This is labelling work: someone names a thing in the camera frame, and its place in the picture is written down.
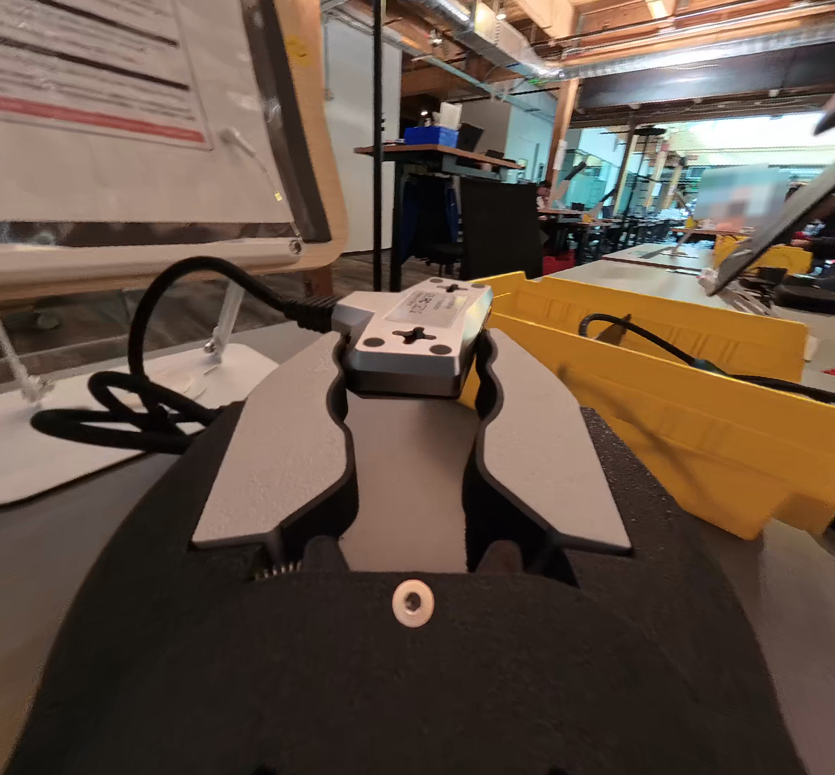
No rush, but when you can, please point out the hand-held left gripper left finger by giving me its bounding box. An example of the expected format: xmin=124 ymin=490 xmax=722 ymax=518
xmin=191 ymin=330 xmax=360 ymax=552

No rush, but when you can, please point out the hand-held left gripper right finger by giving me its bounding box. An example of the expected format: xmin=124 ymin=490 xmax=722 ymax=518
xmin=464 ymin=327 xmax=634 ymax=557

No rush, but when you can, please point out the yellow plastic bin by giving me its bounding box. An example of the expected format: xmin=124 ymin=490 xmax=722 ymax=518
xmin=457 ymin=270 xmax=835 ymax=542
xmin=713 ymin=235 xmax=814 ymax=277

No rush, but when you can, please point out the braided black hdmi cable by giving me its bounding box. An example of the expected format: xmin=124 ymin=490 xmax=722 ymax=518
xmin=578 ymin=312 xmax=835 ymax=407

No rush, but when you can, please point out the white sign stand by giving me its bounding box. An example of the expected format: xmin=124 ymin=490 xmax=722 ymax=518
xmin=0 ymin=279 xmax=283 ymax=508

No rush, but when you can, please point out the grey board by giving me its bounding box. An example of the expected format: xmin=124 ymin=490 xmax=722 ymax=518
xmin=703 ymin=165 xmax=835 ymax=297

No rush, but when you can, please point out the framed instruction sign board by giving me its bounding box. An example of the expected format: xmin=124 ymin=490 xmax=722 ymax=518
xmin=0 ymin=0 xmax=351 ymax=304

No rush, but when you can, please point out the blue box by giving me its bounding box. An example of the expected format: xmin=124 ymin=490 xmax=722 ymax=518
xmin=402 ymin=124 xmax=459 ymax=148

